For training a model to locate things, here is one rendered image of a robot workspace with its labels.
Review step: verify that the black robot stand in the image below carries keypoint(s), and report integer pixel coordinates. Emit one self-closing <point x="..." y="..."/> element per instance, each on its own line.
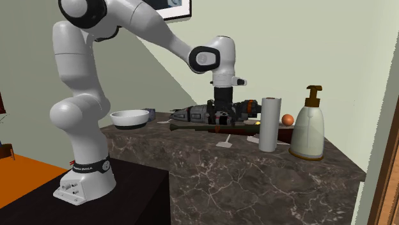
<point x="134" y="199"/>

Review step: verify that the white paper towel roll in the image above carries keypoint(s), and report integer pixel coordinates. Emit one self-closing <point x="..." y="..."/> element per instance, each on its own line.
<point x="270" y="124"/>

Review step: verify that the framed wall picture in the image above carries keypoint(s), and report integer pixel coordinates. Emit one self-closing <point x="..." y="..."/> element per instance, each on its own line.
<point x="174" y="7"/>

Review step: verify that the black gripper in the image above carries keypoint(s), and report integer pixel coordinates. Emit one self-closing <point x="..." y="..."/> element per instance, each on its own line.
<point x="223" y="96"/>

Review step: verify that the white soap dispenser brown pump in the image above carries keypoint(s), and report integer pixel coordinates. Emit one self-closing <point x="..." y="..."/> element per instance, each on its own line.
<point x="308" y="131"/>

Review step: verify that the small grey box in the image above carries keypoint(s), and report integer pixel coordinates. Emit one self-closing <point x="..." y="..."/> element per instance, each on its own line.
<point x="151" y="113"/>

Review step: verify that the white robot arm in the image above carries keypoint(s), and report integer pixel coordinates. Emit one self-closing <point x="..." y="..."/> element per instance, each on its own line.
<point x="78" y="65"/>

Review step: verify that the orange egg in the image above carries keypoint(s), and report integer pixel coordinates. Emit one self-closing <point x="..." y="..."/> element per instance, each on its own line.
<point x="287" y="120"/>

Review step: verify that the dark red wooden furniture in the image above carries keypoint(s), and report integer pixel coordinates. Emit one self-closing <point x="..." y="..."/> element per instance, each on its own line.
<point x="4" y="146"/>

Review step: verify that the dark green rocket launcher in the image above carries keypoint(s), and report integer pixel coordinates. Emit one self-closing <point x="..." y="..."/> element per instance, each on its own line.
<point x="190" y="127"/>

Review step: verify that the white bowl with black base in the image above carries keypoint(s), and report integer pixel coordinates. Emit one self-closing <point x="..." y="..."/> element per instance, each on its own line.
<point x="129" y="117"/>

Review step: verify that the grey spaceship model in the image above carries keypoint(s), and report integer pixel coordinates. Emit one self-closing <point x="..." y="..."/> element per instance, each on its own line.
<point x="194" y="114"/>

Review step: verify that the wooden door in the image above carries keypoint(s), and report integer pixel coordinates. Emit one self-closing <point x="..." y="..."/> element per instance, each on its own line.
<point x="388" y="174"/>

